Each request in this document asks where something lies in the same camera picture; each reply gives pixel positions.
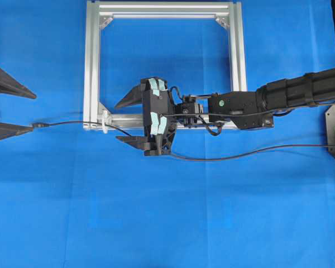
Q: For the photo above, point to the black gripper white plate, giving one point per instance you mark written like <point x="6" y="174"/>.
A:
<point x="8" y="85"/>

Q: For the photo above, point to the black taped gripper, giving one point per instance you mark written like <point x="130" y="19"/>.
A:
<point x="158" y="106"/>

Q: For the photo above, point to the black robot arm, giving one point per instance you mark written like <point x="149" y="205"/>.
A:
<point x="247" y="110"/>

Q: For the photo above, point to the white zip tie loop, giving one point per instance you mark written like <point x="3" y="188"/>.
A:
<point x="106" y="120"/>

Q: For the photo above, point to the aluminium extrusion frame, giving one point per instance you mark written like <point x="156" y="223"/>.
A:
<point x="197" y="46"/>

